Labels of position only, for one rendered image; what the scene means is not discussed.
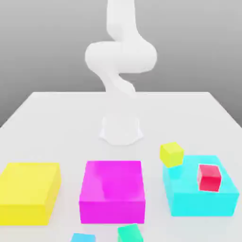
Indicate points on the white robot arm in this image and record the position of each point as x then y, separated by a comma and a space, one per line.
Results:
121, 56

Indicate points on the small yellow cube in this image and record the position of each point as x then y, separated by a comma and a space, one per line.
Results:
172, 154

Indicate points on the small red cube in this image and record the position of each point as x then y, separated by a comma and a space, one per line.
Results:
209, 178

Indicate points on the small green cube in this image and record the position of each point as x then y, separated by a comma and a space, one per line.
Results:
130, 234

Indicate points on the small light blue cube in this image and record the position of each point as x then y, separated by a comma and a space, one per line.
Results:
83, 238

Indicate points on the large magenta box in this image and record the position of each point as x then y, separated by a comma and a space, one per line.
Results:
112, 191

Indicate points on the large cyan box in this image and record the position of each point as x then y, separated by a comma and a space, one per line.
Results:
200, 202

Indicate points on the large yellow box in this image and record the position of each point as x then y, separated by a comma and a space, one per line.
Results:
28, 191

